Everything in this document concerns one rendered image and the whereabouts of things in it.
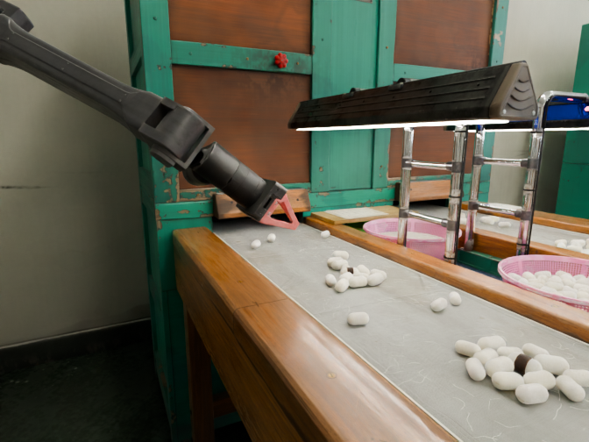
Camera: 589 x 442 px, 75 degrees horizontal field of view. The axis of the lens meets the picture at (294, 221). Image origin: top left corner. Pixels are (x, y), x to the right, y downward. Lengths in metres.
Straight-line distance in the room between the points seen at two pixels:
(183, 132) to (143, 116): 0.06
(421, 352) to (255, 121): 0.85
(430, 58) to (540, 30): 2.25
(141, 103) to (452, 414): 0.56
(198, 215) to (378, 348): 0.75
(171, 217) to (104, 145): 0.89
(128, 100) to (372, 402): 0.51
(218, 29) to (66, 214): 1.15
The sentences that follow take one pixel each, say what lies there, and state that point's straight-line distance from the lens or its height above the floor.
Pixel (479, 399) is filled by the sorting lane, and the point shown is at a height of 0.74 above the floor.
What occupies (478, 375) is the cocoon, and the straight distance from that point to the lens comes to 0.52.
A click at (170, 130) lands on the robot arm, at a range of 0.59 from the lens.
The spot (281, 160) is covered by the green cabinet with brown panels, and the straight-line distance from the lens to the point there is 1.24.
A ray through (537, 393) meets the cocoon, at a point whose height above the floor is 0.76.
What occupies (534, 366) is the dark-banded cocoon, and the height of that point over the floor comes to 0.76.
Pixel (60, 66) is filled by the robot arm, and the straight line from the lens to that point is 0.71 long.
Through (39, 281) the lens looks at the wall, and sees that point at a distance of 2.08.
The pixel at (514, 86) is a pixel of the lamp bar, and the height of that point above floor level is 1.08.
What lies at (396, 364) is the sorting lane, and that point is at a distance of 0.53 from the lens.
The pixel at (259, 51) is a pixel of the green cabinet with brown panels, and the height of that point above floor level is 1.26.
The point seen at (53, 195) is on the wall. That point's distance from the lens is 1.99.
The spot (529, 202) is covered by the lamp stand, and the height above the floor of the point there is 0.87.
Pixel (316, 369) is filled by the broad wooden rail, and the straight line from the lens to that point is 0.46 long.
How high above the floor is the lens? 1.02
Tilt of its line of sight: 12 degrees down
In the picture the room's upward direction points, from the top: straight up
